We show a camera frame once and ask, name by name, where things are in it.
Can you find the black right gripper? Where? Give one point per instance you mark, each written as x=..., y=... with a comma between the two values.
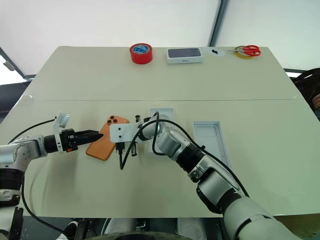
x=134, y=150

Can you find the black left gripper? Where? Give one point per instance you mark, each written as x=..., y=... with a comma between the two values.
x=68, y=140

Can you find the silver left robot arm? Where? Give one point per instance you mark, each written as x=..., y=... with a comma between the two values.
x=15, y=150

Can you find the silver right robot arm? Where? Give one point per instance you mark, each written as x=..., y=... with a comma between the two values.
x=170, y=142

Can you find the orange phone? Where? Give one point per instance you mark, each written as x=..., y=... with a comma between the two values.
x=102, y=147

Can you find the white phone box lid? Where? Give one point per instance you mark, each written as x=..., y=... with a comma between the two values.
x=165, y=113

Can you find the white phone box base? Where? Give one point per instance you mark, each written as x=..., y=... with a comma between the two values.
x=212, y=142

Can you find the closed white phone box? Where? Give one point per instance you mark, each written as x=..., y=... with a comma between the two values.
x=185, y=55

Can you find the grey rounded shell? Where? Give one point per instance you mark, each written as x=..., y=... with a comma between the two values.
x=191, y=227
x=121, y=226

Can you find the white black sneaker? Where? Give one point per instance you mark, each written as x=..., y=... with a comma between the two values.
x=70, y=228

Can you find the red tape roll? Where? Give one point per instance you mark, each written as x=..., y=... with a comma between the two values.
x=141, y=55

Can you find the black stand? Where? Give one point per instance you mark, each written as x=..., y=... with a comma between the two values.
x=15, y=222

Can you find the yellow tape roll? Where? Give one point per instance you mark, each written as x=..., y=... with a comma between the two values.
x=240, y=55

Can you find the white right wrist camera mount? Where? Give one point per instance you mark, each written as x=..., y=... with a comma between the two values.
x=125, y=132

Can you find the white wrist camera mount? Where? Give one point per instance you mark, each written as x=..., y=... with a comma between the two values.
x=60, y=125
x=125, y=132

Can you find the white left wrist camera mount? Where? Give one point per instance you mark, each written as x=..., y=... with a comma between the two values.
x=60, y=125

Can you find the dark grey frame bar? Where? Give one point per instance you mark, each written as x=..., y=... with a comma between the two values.
x=12, y=63
x=218, y=22

